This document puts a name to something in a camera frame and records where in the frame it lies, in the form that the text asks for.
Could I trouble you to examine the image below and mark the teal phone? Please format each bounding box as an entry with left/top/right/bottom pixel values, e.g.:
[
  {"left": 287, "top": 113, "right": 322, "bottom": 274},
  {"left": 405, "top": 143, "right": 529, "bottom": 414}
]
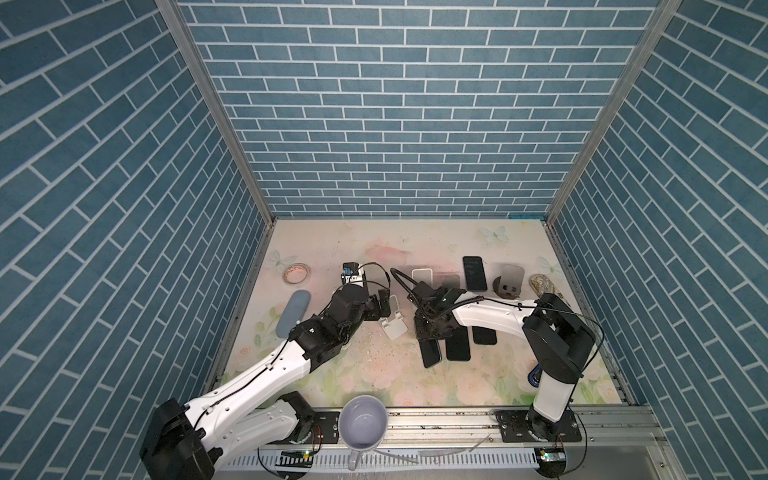
[{"left": 419, "top": 340, "right": 442, "bottom": 369}]

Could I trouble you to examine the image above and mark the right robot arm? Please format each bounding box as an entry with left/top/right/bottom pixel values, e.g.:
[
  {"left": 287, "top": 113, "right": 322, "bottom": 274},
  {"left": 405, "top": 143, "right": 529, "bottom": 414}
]
[{"left": 407, "top": 282, "right": 597, "bottom": 442}]

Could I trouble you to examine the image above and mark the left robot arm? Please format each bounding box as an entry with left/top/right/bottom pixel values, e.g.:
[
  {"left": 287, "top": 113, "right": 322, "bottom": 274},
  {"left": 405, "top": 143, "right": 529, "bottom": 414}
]
[{"left": 139, "top": 282, "right": 391, "bottom": 479}]

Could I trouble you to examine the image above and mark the white stand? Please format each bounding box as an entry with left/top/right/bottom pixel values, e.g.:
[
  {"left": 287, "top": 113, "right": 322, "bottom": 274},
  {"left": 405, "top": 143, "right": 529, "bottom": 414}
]
[
  {"left": 378, "top": 295, "right": 408, "bottom": 341},
  {"left": 411, "top": 268, "right": 434, "bottom": 287},
  {"left": 433, "top": 272, "right": 461, "bottom": 289}
]

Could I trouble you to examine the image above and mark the white stand far left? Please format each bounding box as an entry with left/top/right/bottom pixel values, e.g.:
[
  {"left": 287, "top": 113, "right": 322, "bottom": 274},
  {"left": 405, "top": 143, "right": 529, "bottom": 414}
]
[{"left": 433, "top": 272, "right": 461, "bottom": 289}]

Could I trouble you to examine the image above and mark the white stand centre back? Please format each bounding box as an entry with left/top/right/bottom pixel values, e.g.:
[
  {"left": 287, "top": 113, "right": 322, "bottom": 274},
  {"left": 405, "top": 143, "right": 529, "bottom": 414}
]
[{"left": 411, "top": 268, "right": 434, "bottom": 287}]

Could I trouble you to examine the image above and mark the blue oval pouch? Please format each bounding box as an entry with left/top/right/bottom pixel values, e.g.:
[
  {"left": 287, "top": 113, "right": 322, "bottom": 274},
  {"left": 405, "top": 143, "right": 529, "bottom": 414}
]
[{"left": 275, "top": 290, "right": 311, "bottom": 339}]

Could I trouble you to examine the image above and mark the round tape roll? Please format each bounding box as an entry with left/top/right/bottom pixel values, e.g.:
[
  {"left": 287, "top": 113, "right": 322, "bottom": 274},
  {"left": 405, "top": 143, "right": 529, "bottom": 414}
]
[{"left": 282, "top": 263, "right": 311, "bottom": 285}]

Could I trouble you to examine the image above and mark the patterned oval case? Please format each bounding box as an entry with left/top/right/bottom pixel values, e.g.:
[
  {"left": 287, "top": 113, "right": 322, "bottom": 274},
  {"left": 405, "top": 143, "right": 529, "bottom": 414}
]
[{"left": 528, "top": 274, "right": 564, "bottom": 299}]

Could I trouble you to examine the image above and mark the white mug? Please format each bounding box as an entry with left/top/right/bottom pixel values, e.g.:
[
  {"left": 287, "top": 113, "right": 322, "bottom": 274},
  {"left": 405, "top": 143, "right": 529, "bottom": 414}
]
[{"left": 338, "top": 395, "right": 388, "bottom": 471}]

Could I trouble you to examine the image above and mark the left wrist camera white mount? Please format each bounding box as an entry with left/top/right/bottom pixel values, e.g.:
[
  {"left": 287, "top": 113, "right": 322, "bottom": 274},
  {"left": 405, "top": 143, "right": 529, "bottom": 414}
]
[{"left": 341, "top": 262, "right": 366, "bottom": 285}]

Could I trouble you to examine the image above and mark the black corrugated cable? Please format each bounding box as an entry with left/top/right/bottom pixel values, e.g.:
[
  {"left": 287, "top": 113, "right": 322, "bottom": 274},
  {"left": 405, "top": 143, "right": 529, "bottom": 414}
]
[{"left": 389, "top": 266, "right": 424, "bottom": 301}]

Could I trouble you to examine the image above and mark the aluminium front rail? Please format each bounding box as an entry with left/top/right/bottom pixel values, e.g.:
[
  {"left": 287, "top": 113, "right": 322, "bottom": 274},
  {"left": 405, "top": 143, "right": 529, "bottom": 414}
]
[{"left": 170, "top": 406, "right": 670, "bottom": 451}]

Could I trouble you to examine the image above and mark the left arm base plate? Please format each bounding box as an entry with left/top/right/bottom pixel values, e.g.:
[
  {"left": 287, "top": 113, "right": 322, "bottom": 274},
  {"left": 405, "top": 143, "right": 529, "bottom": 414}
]
[{"left": 292, "top": 410, "right": 340, "bottom": 445}]

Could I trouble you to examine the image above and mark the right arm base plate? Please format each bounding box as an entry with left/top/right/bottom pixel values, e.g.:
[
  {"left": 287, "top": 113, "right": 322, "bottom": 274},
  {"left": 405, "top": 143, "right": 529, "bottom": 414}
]
[{"left": 492, "top": 406, "right": 583, "bottom": 443}]

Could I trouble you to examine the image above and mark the white slotted cable duct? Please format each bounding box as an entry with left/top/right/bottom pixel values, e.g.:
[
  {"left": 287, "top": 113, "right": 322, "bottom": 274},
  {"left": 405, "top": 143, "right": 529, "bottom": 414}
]
[{"left": 223, "top": 448, "right": 539, "bottom": 473}]

